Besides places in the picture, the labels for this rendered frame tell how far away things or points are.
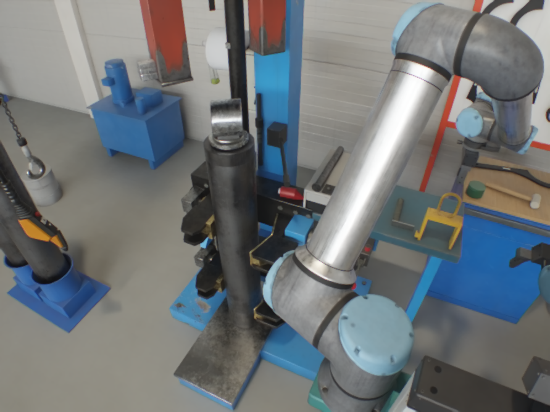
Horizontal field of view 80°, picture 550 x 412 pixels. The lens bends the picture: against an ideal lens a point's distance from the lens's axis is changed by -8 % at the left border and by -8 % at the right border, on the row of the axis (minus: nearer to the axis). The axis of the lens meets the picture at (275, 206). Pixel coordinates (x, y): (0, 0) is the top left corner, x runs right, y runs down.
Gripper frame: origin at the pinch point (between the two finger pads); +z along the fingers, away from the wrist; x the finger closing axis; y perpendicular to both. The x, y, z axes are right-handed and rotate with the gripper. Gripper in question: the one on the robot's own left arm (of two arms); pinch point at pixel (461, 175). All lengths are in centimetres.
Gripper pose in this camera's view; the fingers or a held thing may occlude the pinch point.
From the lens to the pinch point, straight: 154.9
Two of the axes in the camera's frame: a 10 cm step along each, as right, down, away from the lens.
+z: 0.0, 7.6, 6.5
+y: -9.1, -2.7, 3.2
